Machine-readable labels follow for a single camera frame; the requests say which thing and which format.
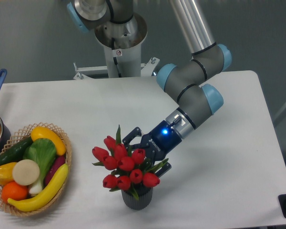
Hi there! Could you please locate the yellow banana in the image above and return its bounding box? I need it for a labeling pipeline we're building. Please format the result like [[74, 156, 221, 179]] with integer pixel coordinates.
[[8, 163, 69, 212]]

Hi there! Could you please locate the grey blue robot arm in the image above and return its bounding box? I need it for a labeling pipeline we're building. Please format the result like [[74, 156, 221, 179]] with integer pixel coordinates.
[[67, 0, 232, 176]]

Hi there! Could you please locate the yellow squash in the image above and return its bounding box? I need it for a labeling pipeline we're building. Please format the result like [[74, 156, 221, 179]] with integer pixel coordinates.
[[31, 126, 67, 156]]

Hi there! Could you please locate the orange fruit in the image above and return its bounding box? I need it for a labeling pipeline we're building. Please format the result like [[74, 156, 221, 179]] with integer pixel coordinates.
[[1, 181, 28, 203]]

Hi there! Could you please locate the dark green cucumber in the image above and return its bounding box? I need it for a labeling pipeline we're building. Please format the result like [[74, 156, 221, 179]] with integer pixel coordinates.
[[0, 136, 33, 166]]

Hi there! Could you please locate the purple sweet potato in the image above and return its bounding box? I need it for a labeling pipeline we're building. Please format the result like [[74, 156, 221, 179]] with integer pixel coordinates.
[[44, 156, 65, 186]]

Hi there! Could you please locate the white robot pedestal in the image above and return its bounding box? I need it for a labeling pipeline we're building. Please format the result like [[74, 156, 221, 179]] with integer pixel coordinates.
[[73, 13, 160, 80]]

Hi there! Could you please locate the yellow bell pepper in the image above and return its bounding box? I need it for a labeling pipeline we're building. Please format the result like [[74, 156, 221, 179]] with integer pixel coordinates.
[[0, 162, 17, 186]]

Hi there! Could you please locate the beige round disc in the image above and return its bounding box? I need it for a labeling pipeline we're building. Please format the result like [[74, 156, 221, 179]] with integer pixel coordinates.
[[12, 159, 40, 186]]

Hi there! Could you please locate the green bok choy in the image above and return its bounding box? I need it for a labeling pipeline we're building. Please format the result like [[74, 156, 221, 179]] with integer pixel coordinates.
[[23, 138, 56, 197]]

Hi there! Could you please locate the woven wicker basket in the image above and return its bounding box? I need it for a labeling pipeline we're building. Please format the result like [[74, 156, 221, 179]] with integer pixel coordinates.
[[0, 123, 72, 217]]

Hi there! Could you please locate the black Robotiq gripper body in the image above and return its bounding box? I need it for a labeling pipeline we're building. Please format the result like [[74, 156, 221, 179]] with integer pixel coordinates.
[[140, 120, 182, 164]]

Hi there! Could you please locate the dark grey ribbed vase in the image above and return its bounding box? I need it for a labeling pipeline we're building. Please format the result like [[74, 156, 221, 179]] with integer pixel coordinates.
[[121, 184, 153, 210]]

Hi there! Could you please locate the red tulip bouquet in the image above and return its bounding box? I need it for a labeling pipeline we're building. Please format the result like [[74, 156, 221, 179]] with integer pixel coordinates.
[[92, 127, 163, 198]]

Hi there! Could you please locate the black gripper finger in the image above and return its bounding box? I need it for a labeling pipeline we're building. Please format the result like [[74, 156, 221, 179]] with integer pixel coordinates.
[[122, 127, 143, 151], [155, 158, 172, 178]]

